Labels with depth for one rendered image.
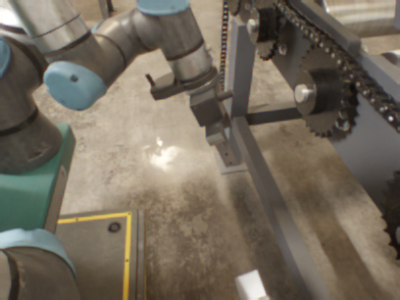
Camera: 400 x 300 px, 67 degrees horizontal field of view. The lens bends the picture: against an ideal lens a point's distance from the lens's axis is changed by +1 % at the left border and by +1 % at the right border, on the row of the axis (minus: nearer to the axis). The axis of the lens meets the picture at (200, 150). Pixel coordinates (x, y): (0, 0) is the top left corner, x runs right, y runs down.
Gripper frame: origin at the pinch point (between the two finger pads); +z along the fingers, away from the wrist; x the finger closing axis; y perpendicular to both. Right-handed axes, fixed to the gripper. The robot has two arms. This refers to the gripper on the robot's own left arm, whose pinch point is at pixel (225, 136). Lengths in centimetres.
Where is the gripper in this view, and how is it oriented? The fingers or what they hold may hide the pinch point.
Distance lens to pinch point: 64.3
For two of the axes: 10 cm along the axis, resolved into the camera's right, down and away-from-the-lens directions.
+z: 4.0, 7.2, 5.6
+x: 0.1, -6.2, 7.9
